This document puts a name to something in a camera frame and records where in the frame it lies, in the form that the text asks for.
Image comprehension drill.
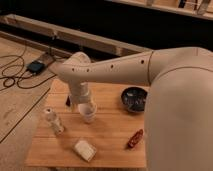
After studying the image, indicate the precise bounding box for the dark bowl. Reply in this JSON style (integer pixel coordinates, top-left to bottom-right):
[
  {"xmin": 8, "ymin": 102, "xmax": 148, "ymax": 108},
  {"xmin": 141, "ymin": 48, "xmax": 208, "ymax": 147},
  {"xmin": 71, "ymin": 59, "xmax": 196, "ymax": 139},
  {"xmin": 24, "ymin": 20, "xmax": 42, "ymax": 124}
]
[{"xmin": 121, "ymin": 87, "xmax": 148, "ymax": 113}]

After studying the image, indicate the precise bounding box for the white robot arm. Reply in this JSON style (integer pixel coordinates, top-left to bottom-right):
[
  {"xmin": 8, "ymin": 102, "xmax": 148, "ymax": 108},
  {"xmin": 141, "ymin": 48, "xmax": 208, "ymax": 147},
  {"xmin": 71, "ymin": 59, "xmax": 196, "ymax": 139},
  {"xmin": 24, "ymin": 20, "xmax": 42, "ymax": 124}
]
[{"xmin": 57, "ymin": 47, "xmax": 213, "ymax": 171}]

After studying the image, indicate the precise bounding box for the white wrapped block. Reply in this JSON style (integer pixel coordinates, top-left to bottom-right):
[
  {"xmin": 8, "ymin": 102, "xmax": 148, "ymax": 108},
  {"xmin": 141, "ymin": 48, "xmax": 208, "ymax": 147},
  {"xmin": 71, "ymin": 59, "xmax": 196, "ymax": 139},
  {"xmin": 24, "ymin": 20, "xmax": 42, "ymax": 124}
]
[{"xmin": 74, "ymin": 140, "xmax": 97, "ymax": 162}]

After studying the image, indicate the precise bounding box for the black floor cable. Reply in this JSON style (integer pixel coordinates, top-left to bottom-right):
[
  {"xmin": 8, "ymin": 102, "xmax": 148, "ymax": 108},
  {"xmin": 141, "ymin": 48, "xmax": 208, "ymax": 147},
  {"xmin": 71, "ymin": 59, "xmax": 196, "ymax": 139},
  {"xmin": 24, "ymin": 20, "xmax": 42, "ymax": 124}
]
[{"xmin": 0, "ymin": 45, "xmax": 58, "ymax": 90}]

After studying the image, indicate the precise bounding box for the white paper cup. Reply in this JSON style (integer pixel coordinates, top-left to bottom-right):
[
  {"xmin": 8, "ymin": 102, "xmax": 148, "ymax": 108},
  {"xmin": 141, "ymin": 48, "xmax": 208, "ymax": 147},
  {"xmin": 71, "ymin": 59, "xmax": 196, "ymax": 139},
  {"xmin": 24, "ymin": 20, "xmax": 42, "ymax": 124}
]
[{"xmin": 79, "ymin": 106, "xmax": 96, "ymax": 124}]

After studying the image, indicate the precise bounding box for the wooden beam frame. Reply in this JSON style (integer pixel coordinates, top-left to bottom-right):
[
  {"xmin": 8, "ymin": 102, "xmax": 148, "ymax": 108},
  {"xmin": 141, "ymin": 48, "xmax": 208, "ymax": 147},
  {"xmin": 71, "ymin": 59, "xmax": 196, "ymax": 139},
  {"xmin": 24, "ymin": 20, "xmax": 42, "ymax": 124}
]
[{"xmin": 0, "ymin": 14, "xmax": 149, "ymax": 56}]

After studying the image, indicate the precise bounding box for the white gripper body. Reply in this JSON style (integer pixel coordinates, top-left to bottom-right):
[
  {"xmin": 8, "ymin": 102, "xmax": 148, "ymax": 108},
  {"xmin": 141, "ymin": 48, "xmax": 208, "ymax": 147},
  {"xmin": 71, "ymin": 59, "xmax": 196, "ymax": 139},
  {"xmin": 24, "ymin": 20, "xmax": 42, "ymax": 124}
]
[{"xmin": 68, "ymin": 82, "xmax": 97, "ymax": 112}]

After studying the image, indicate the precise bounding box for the blue power box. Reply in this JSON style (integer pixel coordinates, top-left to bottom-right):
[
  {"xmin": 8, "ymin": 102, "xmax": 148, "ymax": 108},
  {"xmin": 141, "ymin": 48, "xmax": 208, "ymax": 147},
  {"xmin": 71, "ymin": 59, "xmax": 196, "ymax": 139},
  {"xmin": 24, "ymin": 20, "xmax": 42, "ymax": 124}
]
[{"xmin": 27, "ymin": 61, "xmax": 45, "ymax": 74}]

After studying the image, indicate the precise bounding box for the wooden table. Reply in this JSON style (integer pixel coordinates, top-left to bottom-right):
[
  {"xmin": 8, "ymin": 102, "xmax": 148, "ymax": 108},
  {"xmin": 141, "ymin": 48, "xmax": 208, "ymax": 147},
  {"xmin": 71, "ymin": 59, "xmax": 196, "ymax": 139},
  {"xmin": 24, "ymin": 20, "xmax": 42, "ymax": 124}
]
[{"xmin": 26, "ymin": 79, "xmax": 146, "ymax": 168}]

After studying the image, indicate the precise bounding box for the red snack packet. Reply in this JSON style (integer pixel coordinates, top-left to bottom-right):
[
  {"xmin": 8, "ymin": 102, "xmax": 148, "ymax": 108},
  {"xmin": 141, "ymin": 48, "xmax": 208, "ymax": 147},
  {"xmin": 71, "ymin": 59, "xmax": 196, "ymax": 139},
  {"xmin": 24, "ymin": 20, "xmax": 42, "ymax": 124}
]
[{"xmin": 127, "ymin": 129, "xmax": 143, "ymax": 148}]

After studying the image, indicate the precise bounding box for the black phone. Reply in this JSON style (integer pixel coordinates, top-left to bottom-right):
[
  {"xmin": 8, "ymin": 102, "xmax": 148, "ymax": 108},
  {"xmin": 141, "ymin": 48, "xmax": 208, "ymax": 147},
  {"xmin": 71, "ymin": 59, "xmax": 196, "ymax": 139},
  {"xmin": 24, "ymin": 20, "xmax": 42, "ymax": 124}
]
[{"xmin": 65, "ymin": 95, "xmax": 71, "ymax": 107}]

